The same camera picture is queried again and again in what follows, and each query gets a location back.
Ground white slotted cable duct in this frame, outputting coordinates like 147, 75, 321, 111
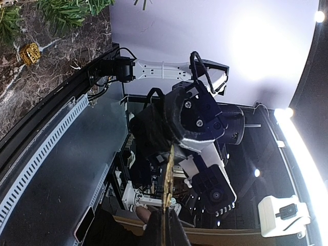
1, 95, 118, 229

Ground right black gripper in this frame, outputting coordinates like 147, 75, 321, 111
129, 81, 229, 195

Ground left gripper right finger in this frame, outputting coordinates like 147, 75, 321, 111
168, 210, 191, 246

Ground white mounted external camera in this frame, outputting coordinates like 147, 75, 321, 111
258, 195, 311, 239

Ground gold gift box ornament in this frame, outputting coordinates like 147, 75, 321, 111
19, 43, 40, 66

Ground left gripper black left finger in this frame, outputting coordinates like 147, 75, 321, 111
142, 210, 164, 246

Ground small green christmas tree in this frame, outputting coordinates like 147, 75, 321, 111
1, 1, 115, 45

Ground black front rail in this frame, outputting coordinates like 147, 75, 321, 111
1, 43, 120, 170

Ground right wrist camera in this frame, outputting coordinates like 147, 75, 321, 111
192, 165, 237, 216

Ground gold star tree topper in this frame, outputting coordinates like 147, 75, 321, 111
161, 145, 176, 213

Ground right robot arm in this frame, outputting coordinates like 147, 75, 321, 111
89, 52, 245, 203

